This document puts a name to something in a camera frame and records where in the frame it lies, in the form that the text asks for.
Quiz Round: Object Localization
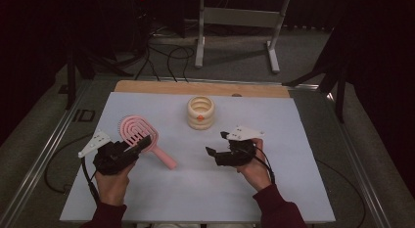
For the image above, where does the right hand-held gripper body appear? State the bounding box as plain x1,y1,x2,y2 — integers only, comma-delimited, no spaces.
214,125,265,167

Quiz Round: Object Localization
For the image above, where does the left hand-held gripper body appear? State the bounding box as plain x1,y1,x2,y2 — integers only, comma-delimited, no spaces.
77,129,142,176

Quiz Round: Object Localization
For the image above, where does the pink hairbrush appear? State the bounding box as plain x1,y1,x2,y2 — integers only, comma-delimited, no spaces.
117,114,179,171

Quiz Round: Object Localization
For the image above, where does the person's right hand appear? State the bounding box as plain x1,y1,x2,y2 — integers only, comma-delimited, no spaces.
236,138,274,193

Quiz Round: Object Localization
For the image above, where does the person's left hand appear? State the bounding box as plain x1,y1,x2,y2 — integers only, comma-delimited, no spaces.
94,160,138,207

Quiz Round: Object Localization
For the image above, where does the cream ribbed round holder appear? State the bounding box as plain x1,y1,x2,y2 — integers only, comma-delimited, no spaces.
186,95,216,131

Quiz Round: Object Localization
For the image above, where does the white table mat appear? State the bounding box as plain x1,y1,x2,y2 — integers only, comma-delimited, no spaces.
59,91,337,224

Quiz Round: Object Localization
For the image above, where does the person's white clothing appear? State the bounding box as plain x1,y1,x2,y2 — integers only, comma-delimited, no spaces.
136,222,256,228

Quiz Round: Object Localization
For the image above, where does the black tripod stand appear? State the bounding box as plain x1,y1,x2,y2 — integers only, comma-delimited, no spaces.
282,23,348,124
64,46,135,111

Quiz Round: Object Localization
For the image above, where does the grey metal stand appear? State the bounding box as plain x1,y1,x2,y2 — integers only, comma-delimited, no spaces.
194,0,291,74

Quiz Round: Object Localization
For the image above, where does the dark equipment tower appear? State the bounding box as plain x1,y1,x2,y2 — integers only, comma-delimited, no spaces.
107,0,155,57

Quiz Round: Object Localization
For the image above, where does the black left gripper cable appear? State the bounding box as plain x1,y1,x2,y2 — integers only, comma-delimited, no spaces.
44,132,101,205

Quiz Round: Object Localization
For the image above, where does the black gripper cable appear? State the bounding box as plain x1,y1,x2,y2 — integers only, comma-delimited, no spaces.
251,146,367,228
44,132,101,205

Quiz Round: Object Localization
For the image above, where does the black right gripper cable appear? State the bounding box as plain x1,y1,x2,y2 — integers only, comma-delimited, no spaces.
251,146,367,228

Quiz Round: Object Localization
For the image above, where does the metal floor rail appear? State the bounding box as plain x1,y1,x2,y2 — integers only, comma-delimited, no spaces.
325,90,394,228
0,80,93,228

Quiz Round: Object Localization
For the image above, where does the black floor cable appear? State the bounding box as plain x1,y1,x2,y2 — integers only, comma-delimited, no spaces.
148,43,197,83
134,41,161,83

